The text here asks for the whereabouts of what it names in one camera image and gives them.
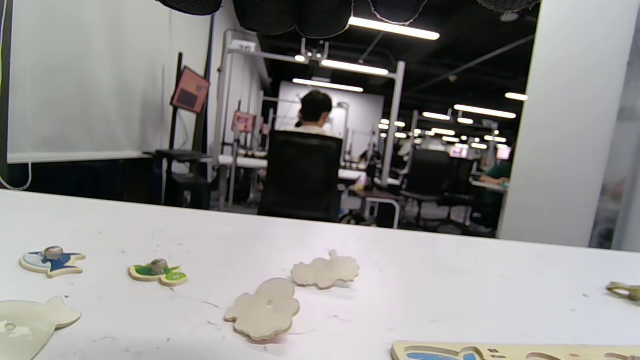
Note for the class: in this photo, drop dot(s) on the black computer tower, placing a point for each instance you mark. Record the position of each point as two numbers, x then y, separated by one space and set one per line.
187 192

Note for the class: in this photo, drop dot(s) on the white-framed rolling side table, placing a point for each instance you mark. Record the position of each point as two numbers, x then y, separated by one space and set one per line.
380 194

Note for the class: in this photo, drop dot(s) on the wooden octopus-shaped puzzle piece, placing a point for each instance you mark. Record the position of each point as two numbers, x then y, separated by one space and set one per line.
262 310

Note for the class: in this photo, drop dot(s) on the small pink-screen monitor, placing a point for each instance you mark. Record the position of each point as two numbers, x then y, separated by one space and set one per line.
244 121

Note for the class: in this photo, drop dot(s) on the person's left hand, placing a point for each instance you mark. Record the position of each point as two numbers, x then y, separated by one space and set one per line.
290 17

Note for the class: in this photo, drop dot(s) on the red crab puzzle piece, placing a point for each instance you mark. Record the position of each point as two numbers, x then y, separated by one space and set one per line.
625 291

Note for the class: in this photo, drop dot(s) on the large pink-screen monitor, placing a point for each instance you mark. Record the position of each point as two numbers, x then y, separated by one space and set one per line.
190 90

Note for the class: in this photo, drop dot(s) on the black monitor stand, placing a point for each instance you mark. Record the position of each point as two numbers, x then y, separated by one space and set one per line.
179 125

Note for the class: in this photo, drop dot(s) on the white metal frame rig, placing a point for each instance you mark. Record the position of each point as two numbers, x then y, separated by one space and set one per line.
395 125

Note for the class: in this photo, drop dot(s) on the blue shark puzzle piece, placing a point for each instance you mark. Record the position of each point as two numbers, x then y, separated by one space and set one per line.
60 264

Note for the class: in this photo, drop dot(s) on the black mesh office chair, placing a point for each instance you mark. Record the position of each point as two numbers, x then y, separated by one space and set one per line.
300 175

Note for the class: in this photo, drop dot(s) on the wooden seahorse-shaped puzzle piece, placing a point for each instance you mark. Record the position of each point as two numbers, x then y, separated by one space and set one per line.
325 272

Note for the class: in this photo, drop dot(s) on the wooden whale-shaped puzzle piece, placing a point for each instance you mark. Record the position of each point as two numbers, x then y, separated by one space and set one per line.
25 325

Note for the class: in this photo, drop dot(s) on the wooden puzzle frame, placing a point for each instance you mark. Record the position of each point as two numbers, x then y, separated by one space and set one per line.
500 350

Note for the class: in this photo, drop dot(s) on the green turtle puzzle piece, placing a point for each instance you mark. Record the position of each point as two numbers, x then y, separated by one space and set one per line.
165 275

